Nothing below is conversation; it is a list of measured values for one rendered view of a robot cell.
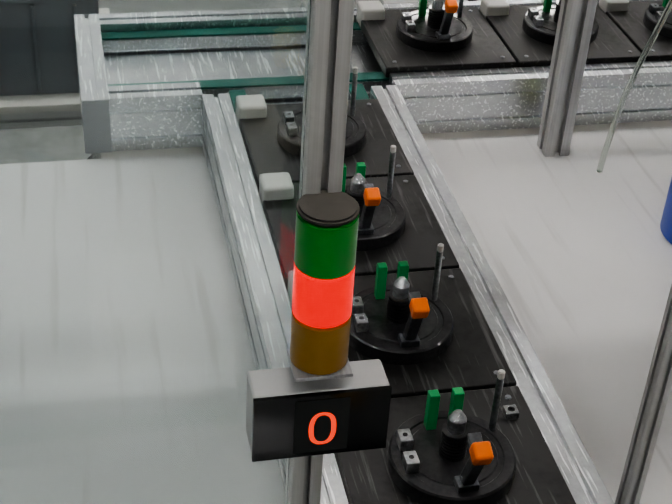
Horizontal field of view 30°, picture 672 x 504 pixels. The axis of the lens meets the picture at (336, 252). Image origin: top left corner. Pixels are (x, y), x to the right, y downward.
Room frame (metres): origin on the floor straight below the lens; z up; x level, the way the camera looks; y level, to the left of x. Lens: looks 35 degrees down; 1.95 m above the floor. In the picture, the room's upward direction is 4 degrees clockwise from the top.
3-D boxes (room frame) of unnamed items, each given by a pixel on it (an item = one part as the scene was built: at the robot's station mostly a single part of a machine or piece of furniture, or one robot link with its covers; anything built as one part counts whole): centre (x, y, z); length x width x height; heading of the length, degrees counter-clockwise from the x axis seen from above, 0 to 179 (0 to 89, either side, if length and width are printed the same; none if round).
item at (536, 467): (1.01, -0.14, 1.01); 0.24 x 0.24 x 0.13; 14
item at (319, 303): (0.83, 0.01, 1.33); 0.05 x 0.05 x 0.05
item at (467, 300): (1.25, -0.08, 1.01); 0.24 x 0.24 x 0.13; 14
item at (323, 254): (0.83, 0.01, 1.38); 0.05 x 0.05 x 0.05
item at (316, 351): (0.83, 0.01, 1.28); 0.05 x 0.05 x 0.05
